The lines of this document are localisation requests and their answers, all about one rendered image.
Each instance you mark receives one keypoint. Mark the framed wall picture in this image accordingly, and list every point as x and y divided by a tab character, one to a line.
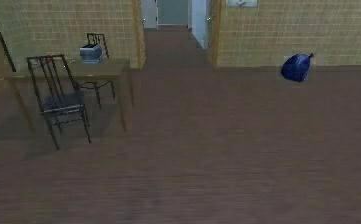
242	2

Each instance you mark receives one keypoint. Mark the blue garbage bag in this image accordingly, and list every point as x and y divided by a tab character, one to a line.
296	67

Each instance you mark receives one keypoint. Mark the brown wooden table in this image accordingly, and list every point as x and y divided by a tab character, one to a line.
101	68

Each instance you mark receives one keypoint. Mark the black slatted chair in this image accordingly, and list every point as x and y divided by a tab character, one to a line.
98	85
59	101

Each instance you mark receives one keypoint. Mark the grey room door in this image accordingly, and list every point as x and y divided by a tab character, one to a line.
172	11

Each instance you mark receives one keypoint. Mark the black slanted pole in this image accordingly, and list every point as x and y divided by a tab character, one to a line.
1	38

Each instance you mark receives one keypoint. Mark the silver toaster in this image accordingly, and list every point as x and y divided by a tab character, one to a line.
91	53

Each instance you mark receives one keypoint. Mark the white room door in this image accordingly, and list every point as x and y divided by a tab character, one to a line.
199	20

